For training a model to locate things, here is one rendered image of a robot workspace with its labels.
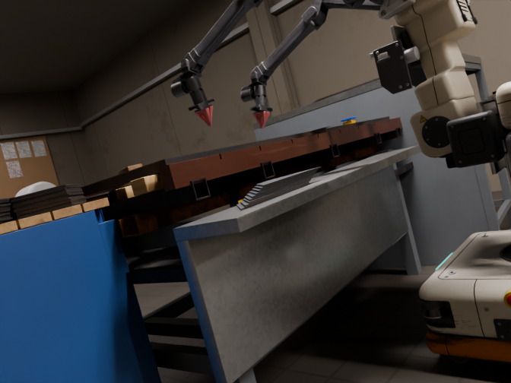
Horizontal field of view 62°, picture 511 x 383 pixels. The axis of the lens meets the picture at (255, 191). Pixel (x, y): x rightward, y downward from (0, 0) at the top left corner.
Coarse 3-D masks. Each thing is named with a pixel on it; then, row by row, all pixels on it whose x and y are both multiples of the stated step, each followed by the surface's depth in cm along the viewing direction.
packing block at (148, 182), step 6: (156, 174) 106; (138, 180) 104; (144, 180) 103; (150, 180) 104; (156, 180) 106; (132, 186) 106; (138, 186) 105; (144, 186) 103; (150, 186) 104; (156, 186) 105; (162, 186) 107; (138, 192) 105; (144, 192) 104
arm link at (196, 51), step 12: (240, 0) 155; (252, 0) 159; (228, 12) 158; (240, 12) 157; (216, 24) 161; (228, 24) 159; (216, 36) 161; (204, 48) 164; (216, 48) 165; (192, 60) 165; (204, 60) 167
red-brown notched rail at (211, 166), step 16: (352, 128) 177; (368, 128) 190; (384, 128) 205; (272, 144) 132; (288, 144) 138; (304, 144) 146; (320, 144) 155; (192, 160) 105; (208, 160) 109; (224, 160) 114; (240, 160) 119; (256, 160) 124; (272, 160) 130; (160, 176) 101; (176, 176) 100; (192, 176) 104; (208, 176) 108
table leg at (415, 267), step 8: (400, 184) 223; (400, 192) 221; (408, 216) 224; (408, 224) 222; (408, 232) 220; (400, 240) 223; (408, 240) 221; (408, 248) 222; (416, 248) 225; (408, 256) 223; (416, 256) 223; (408, 264) 223; (416, 264) 221; (408, 272) 224; (416, 272) 222
